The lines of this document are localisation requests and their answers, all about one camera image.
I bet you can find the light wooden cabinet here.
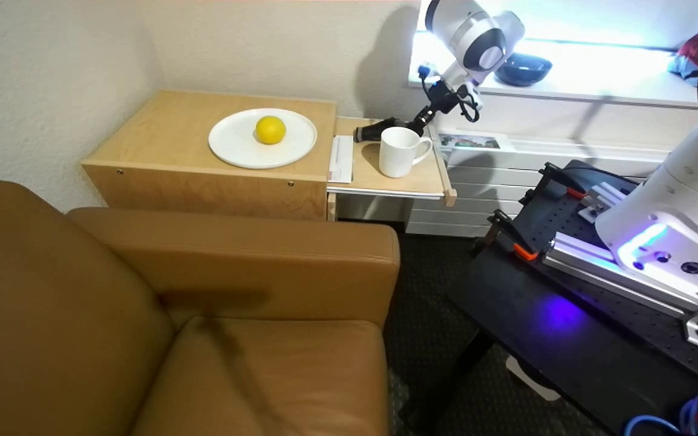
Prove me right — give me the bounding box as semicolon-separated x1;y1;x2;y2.
80;90;339;223

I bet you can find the aluminium rail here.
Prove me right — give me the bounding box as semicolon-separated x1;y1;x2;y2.
540;228;698;346

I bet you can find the dark blue bowl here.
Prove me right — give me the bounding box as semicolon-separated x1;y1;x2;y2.
495;51;555;90

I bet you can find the black orange clamp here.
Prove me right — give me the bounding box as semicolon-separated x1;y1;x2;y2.
487;206;542;267
535;159;591;206

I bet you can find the white round plate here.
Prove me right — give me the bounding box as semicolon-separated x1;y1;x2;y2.
207;107;319;172

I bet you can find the yellow lemon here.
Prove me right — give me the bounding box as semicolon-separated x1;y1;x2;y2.
252;114;288;147

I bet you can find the white scrap on floor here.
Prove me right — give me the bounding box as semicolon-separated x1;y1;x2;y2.
501;354;562;403

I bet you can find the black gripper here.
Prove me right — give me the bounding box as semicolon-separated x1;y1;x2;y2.
399;72;469;138

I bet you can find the light wooden drawer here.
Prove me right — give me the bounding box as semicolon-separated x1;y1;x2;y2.
326;114;461;210

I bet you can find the brown leather sofa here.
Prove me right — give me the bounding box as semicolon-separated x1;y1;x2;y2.
0;176;402;436

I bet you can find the black robot table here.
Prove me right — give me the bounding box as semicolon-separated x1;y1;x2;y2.
454;158;698;436

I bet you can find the white flat rectangular item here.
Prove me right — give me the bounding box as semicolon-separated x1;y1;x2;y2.
328;132;356;187

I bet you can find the white mug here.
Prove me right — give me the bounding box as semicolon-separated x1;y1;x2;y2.
376;124;435;178

